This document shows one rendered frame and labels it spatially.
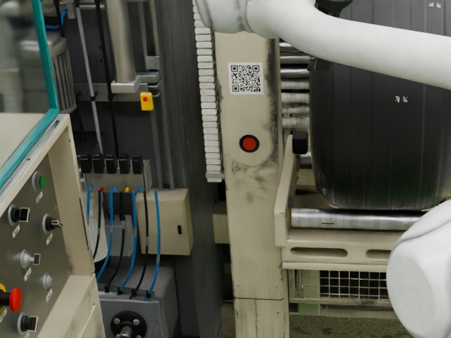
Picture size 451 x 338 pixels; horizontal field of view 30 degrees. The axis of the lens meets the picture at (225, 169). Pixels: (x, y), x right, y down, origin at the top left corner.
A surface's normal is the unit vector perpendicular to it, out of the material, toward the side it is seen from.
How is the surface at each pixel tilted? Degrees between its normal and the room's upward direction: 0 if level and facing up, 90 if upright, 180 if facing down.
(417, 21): 45
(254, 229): 90
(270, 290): 90
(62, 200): 90
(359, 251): 90
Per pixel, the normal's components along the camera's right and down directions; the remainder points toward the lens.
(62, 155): -0.15, 0.47
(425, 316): -0.93, 0.14
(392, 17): -0.14, -0.32
